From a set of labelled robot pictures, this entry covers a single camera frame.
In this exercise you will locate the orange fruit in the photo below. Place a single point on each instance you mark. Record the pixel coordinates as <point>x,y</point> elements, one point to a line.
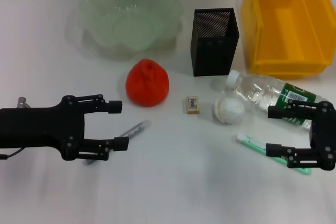
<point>147,85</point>

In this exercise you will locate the yellow plastic bin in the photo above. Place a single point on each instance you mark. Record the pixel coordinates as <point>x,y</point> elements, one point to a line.
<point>286,37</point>

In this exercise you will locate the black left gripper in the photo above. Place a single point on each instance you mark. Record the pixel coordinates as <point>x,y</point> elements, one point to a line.
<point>39,127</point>

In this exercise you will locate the small beige eraser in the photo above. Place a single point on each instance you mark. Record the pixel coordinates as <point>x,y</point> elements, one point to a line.
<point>193,105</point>

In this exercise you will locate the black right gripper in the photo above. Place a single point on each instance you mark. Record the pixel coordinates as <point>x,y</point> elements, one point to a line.
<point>325,134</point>

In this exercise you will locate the black mesh pen holder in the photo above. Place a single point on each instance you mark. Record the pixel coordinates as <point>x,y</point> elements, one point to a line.
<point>212,51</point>

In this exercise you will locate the clear green-label water bottle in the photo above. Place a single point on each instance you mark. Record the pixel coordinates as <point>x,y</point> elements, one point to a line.
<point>257,90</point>

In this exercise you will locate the silver marker pen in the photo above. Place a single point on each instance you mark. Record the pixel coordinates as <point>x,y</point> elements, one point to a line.
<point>136,128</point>

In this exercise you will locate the clear green fruit bowl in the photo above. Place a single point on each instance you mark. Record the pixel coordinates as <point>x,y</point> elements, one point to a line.
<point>118,11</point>

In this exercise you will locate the mint green utility knife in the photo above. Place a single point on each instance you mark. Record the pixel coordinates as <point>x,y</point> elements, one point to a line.
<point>252,142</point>

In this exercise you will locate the white paper ball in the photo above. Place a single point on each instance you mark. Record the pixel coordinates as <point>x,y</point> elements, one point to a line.
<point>232,111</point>

